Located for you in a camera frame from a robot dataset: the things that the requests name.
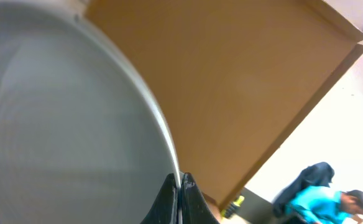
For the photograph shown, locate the grey plate with leftovers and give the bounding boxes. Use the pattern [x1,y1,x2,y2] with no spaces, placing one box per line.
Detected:
[0,1,180,224]

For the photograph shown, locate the person in blue shirt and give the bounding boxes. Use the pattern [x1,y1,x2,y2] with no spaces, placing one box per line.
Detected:
[285,186,363,224]

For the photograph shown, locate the dark jacket on chair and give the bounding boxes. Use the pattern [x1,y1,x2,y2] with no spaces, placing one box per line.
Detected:
[272,162,334,218]

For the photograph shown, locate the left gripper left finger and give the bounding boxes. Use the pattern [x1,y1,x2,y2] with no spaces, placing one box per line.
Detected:
[141,174,178,224]

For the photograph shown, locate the yellow black tool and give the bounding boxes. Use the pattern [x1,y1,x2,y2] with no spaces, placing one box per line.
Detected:
[221,195,245,218]

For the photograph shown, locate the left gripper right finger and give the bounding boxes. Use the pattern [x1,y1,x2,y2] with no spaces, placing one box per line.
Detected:
[180,173,219,224]

